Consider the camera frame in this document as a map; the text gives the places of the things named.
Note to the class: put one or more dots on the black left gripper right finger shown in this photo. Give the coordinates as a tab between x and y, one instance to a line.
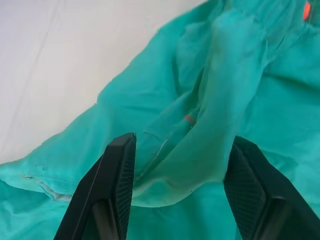
260	190

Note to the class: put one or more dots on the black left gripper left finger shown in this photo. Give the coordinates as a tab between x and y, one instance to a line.
110	190

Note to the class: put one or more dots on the green cloth garment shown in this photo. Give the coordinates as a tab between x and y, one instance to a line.
200	87

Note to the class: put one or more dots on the orange-red elongated object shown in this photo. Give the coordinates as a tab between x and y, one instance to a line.
306	10

